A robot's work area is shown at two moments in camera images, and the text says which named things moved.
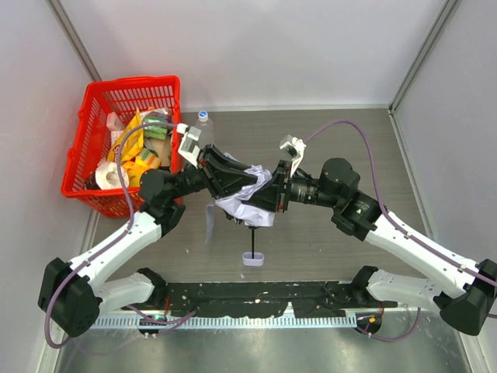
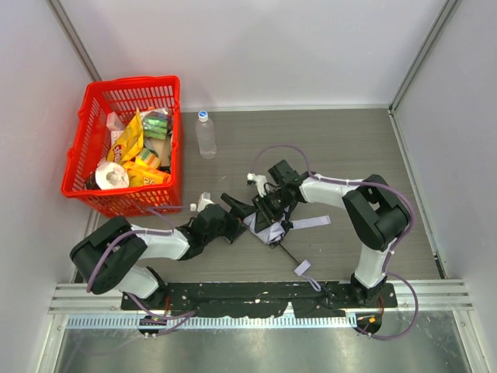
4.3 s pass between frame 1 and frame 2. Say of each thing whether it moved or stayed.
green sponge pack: stayed
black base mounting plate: stayed
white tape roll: stayed
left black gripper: moved
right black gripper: stayed
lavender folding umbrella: moved
